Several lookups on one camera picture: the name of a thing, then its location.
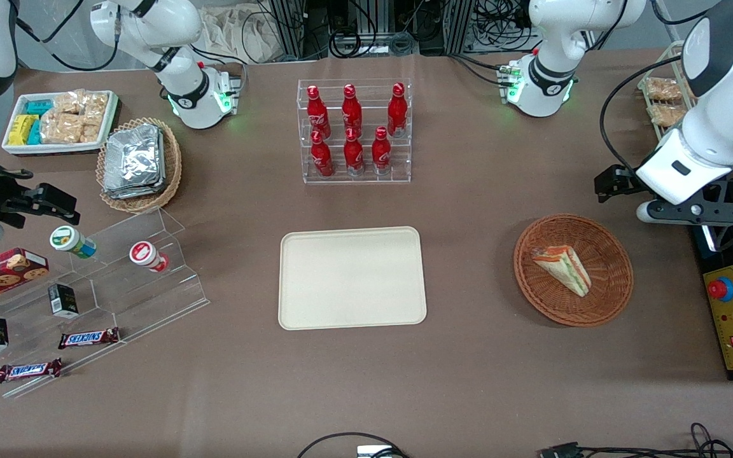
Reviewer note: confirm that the silver foil pouch stack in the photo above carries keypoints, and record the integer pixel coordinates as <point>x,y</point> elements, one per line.
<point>134,159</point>

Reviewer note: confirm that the clear acrylic step stand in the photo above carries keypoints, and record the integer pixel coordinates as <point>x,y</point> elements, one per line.
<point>150,299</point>

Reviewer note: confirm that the white rectangular snack tray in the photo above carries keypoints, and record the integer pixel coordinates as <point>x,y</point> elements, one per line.
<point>55,149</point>

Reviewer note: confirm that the green lid yogurt cup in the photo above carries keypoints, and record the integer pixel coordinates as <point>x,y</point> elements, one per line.
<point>67,239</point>

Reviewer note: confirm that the beige plastic tray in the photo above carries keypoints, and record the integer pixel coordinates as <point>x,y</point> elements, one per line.
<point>350,280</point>

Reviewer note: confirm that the beige cloth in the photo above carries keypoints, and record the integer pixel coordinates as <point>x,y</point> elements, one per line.
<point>233,32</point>

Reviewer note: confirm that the yellow snack pack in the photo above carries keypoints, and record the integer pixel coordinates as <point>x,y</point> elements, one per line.
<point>20,130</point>

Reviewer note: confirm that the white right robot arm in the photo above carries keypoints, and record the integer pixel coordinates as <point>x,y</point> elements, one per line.
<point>182,89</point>

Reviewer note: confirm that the clear rice cracker pack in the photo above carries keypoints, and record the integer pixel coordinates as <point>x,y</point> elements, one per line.
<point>91,131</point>
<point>60,129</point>
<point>69,102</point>
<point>96,105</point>

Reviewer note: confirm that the aluminium frame post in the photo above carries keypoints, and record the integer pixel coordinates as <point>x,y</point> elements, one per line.
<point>287,28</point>
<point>459,25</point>

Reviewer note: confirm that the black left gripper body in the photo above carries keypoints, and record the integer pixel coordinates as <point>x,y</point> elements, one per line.
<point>621,182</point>

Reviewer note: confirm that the triangle sandwich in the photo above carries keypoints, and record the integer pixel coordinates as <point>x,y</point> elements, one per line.
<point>564,270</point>

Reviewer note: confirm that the brown snickers bar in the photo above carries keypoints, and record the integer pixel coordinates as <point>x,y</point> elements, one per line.
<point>28,371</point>
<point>88,338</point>

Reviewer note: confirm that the oval light wicker basket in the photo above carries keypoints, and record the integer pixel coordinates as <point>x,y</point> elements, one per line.
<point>172,172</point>

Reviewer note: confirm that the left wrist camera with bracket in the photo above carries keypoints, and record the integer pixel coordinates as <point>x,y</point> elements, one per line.
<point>648,213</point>

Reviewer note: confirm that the round brown wicker basket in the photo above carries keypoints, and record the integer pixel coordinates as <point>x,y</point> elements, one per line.
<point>608,254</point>

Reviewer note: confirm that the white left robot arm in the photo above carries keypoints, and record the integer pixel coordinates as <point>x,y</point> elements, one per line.
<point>551,76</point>

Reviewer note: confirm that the black machine housing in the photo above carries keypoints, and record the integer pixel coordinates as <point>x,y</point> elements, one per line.
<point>716,375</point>

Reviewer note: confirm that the bagged puffed snack pack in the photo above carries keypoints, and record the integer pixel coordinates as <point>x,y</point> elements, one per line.
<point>662,89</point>
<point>667,116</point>

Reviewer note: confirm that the clear acrylic bottle rack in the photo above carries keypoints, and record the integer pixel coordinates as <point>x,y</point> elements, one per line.
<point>366,179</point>

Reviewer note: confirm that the red lid yogurt cup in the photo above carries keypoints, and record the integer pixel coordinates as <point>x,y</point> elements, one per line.
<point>144,253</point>

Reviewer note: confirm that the red emergency stop button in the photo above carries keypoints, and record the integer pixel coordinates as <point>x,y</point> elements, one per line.
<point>720,289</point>

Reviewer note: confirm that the teal snack pack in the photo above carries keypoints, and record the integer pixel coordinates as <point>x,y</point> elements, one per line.
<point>40,106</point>
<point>35,133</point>

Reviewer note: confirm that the red cola bottle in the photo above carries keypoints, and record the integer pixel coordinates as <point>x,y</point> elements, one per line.
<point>354,156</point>
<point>322,159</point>
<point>352,111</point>
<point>397,111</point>
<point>317,114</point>
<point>381,152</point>

